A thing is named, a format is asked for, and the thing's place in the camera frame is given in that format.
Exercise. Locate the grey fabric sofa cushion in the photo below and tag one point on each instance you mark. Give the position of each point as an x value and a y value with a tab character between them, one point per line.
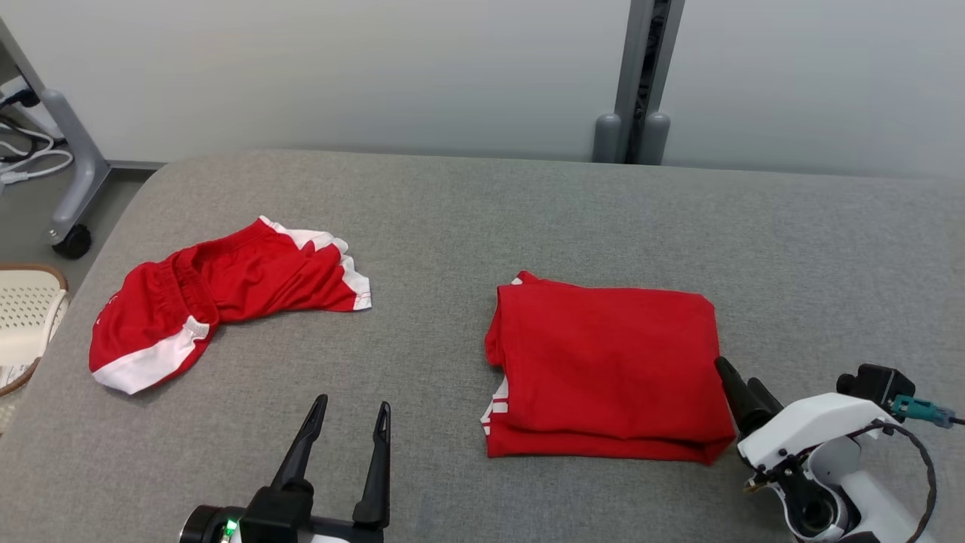
452	226

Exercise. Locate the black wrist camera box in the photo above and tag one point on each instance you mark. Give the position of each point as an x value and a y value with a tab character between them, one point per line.
878	385
275	516

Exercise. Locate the white plastic laundry basket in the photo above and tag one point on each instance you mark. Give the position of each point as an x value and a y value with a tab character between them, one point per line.
26	309

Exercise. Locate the grey metal partition post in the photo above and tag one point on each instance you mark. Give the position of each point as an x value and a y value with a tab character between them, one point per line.
632	75

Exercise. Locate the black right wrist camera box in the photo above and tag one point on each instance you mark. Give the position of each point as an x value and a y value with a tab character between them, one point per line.
878	385

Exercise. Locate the red shorts with white trim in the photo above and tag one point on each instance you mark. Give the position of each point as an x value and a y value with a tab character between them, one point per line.
241	279

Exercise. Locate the red jersey with white sleeves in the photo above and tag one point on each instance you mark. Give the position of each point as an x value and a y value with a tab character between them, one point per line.
603	362

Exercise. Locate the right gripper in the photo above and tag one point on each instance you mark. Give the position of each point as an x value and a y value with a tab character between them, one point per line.
814	422

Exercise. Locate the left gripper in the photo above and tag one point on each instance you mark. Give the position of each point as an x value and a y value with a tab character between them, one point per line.
207	528

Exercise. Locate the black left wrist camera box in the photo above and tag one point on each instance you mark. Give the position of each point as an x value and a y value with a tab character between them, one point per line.
275	516

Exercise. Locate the grey table leg with caster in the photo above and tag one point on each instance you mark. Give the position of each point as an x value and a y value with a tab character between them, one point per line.
83	162

